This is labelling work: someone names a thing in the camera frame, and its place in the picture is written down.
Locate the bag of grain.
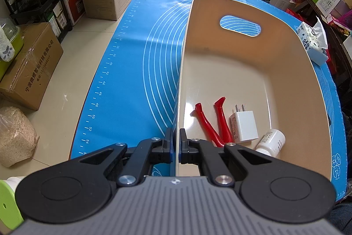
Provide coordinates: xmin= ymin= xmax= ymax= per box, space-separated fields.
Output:
xmin=1 ymin=106 xmax=39 ymax=168

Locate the red plastic pliers tool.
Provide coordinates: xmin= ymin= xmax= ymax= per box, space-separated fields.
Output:
xmin=191 ymin=97 xmax=234 ymax=147

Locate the green white stool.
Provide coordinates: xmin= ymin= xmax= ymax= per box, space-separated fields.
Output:
xmin=0 ymin=176 xmax=25 ymax=230

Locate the beige plastic storage bin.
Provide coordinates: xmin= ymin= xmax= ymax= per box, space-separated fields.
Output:
xmin=176 ymin=0 xmax=332 ymax=178

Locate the green plastic container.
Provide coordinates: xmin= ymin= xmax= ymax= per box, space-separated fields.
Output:
xmin=0 ymin=18 xmax=24 ymax=79

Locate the floor cardboard box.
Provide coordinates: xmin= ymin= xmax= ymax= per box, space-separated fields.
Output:
xmin=1 ymin=23 xmax=63 ymax=111

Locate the white usb charger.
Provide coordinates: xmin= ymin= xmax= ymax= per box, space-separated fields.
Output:
xmin=230 ymin=105 xmax=258 ymax=144

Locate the white pill bottle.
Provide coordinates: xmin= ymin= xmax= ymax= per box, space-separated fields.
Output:
xmin=255 ymin=129 xmax=286 ymax=157

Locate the blue silicone baking mat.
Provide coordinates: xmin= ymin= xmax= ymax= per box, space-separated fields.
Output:
xmin=71 ymin=0 xmax=347 ymax=199

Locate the tissue box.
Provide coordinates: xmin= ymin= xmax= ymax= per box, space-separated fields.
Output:
xmin=296 ymin=19 xmax=328 ymax=66

